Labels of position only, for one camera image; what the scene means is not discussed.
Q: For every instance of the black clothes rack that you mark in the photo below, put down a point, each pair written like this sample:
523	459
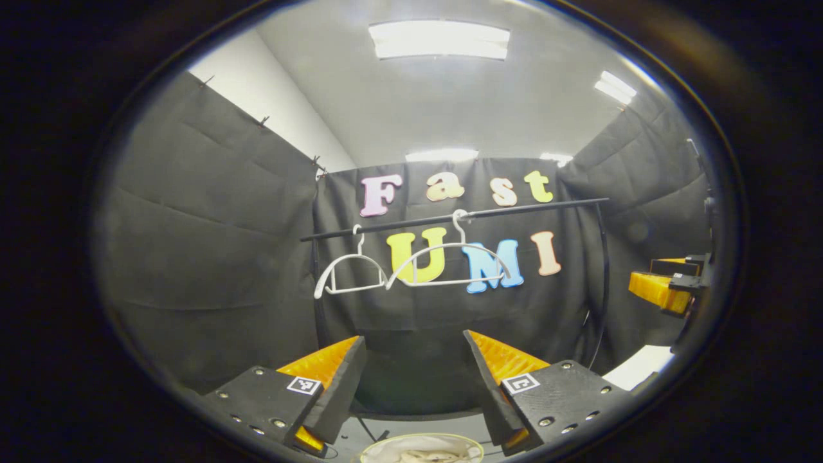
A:
514	209

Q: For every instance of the white plastic hanger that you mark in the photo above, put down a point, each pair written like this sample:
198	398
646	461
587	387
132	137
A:
347	257
460	222

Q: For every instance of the black backdrop cloth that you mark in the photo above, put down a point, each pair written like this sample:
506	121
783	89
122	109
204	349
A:
206	257

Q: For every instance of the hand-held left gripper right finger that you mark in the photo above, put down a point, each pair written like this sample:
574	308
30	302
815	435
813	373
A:
490	392

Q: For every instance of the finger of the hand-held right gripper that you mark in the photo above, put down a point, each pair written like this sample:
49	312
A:
669	265
656	290

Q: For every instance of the large ceiling light panel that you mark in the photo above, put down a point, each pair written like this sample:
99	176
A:
440	40

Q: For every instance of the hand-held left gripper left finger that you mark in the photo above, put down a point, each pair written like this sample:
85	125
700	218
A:
341	392

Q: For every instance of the white flat box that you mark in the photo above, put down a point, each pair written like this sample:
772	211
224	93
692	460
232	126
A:
636	368

